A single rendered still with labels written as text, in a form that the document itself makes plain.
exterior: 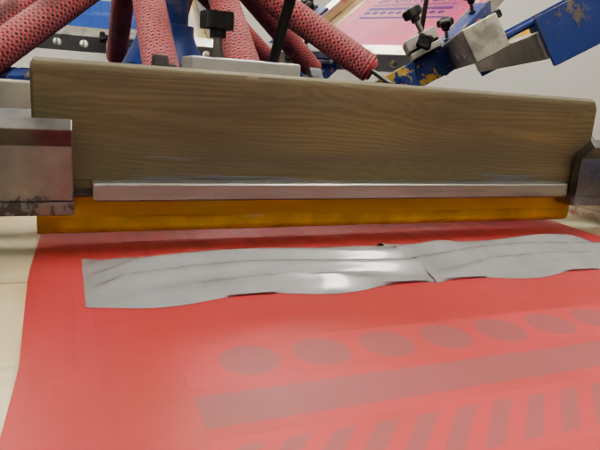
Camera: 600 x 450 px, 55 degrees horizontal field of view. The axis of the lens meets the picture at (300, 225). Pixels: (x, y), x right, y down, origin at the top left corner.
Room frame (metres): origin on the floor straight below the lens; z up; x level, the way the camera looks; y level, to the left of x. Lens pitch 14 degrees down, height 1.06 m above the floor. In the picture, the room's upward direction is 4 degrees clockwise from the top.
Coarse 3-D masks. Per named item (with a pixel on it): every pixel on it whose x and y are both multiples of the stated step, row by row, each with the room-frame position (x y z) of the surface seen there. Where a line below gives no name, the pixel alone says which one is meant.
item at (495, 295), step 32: (384, 224) 0.43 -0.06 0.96; (416, 224) 0.44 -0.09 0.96; (448, 224) 0.45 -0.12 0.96; (480, 224) 0.45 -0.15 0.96; (512, 224) 0.46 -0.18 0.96; (544, 224) 0.47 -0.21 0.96; (448, 288) 0.29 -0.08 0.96; (480, 288) 0.29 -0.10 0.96; (512, 288) 0.30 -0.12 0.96; (544, 288) 0.30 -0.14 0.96; (576, 288) 0.31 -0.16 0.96
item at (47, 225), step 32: (64, 224) 0.32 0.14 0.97; (96, 224) 0.33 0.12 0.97; (128, 224) 0.34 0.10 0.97; (160, 224) 0.34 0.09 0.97; (192, 224) 0.35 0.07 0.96; (224, 224) 0.36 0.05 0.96; (256, 224) 0.37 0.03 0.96; (288, 224) 0.38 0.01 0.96; (320, 224) 0.39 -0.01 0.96; (352, 224) 0.40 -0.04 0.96
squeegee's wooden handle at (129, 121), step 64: (64, 64) 0.31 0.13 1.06; (128, 64) 0.33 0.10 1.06; (128, 128) 0.33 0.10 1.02; (192, 128) 0.34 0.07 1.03; (256, 128) 0.36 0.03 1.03; (320, 128) 0.37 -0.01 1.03; (384, 128) 0.39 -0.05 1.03; (448, 128) 0.41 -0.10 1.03; (512, 128) 0.43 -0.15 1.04; (576, 128) 0.46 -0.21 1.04
